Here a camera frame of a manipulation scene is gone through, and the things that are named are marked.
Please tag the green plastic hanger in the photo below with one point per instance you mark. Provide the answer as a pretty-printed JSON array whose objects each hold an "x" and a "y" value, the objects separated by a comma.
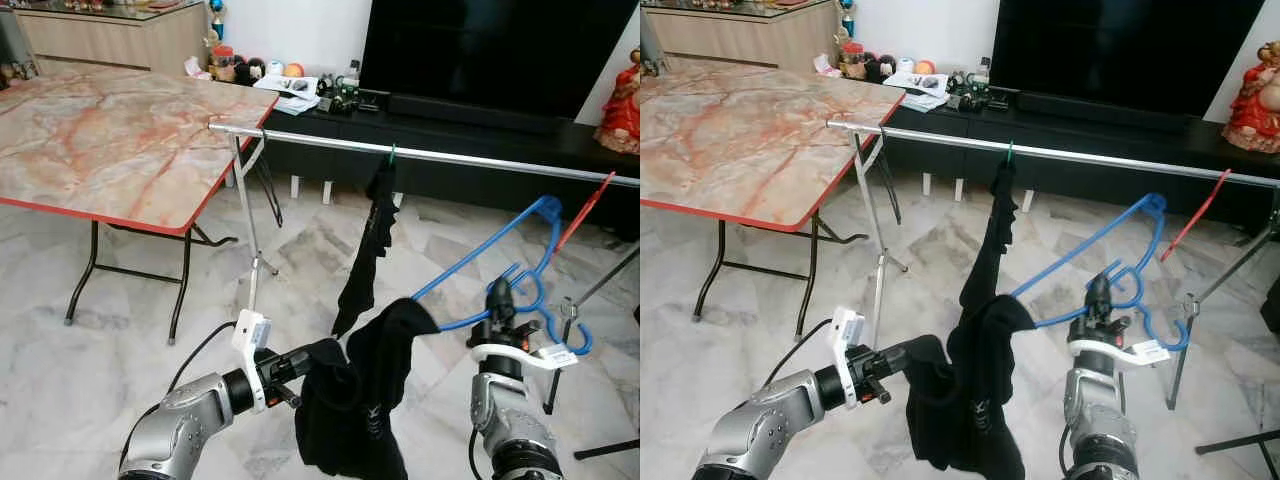
[
  {"x": 392, "y": 155},
  {"x": 1010, "y": 152}
]

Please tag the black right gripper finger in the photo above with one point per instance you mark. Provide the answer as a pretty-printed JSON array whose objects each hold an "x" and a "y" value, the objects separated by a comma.
[
  {"x": 1105, "y": 290},
  {"x": 492, "y": 295},
  {"x": 1092, "y": 290},
  {"x": 506, "y": 295}
]

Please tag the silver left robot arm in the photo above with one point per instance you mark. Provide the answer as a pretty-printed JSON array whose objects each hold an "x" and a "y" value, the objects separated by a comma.
[
  {"x": 180, "y": 430},
  {"x": 760, "y": 435}
]

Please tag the black flat television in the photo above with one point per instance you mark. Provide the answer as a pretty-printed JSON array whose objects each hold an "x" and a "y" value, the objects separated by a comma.
[
  {"x": 1120, "y": 50},
  {"x": 500, "y": 50}
]

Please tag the blue gold trophy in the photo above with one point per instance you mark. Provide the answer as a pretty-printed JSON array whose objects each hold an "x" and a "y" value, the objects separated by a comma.
[
  {"x": 848, "y": 15},
  {"x": 216, "y": 18}
]

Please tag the clear plastic bottle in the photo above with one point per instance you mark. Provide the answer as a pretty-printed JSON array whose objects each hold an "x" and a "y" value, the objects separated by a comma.
[
  {"x": 982, "y": 68},
  {"x": 352, "y": 72}
]

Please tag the plain black shirt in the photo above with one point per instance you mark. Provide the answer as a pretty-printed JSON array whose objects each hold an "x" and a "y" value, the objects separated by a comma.
[
  {"x": 960, "y": 400},
  {"x": 360, "y": 400}
]

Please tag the silver metal clothes rack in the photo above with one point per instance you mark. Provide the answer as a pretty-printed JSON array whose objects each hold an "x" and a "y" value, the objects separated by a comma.
[
  {"x": 1070, "y": 155},
  {"x": 450, "y": 158}
]

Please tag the stack of white papers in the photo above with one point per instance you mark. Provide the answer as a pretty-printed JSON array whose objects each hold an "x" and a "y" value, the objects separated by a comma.
[
  {"x": 922, "y": 90},
  {"x": 293, "y": 92}
]

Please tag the orange plush ball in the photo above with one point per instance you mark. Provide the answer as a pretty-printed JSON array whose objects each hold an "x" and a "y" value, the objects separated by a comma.
[
  {"x": 293, "y": 70},
  {"x": 923, "y": 67}
]

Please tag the pink tissue box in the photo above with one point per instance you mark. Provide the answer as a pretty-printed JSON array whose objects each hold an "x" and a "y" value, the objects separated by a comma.
[
  {"x": 197, "y": 70},
  {"x": 827, "y": 66}
]

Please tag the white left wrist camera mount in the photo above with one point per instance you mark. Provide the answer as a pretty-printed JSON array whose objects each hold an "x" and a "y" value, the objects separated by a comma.
[
  {"x": 848, "y": 345},
  {"x": 250, "y": 345}
]

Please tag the red plastic hanger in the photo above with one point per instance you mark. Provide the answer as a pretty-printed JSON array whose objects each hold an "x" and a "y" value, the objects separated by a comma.
[
  {"x": 1195, "y": 215},
  {"x": 585, "y": 211}
]

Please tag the light wood sideboard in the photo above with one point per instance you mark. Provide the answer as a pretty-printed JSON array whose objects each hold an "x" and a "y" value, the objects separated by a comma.
[
  {"x": 110, "y": 40},
  {"x": 740, "y": 35}
]

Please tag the black low television console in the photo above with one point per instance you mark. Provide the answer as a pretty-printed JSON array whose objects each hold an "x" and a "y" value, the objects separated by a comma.
[
  {"x": 1100, "y": 160},
  {"x": 480, "y": 165}
]

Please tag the black gold desk ornament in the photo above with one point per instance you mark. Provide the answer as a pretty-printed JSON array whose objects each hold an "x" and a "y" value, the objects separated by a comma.
[
  {"x": 968, "y": 93},
  {"x": 340, "y": 97}
]

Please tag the red lidded clear jar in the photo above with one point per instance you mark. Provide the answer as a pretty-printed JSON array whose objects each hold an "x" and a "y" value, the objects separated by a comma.
[
  {"x": 223, "y": 65},
  {"x": 853, "y": 62}
]

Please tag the black white plush toy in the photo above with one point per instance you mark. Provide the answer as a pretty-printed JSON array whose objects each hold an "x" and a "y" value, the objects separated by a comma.
[
  {"x": 257, "y": 70},
  {"x": 886, "y": 67}
]

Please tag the white teal plush ball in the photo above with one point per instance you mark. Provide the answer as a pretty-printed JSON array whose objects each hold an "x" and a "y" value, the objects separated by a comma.
[
  {"x": 274, "y": 68},
  {"x": 904, "y": 65}
]

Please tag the red seated deity statue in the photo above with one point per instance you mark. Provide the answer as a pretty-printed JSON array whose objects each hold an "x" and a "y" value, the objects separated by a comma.
[
  {"x": 622, "y": 110},
  {"x": 1255, "y": 100}
]

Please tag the blue plastic hanger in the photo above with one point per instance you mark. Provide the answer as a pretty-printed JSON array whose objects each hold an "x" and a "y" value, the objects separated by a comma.
[
  {"x": 470, "y": 256},
  {"x": 1080, "y": 248}
]

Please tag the marble pattern folding table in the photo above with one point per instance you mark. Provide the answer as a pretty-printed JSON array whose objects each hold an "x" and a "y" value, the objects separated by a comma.
[
  {"x": 760, "y": 140},
  {"x": 120, "y": 140}
]

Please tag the black soundbar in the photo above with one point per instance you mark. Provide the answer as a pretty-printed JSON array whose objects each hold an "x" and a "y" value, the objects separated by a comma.
[
  {"x": 470, "y": 115},
  {"x": 1100, "y": 108}
]

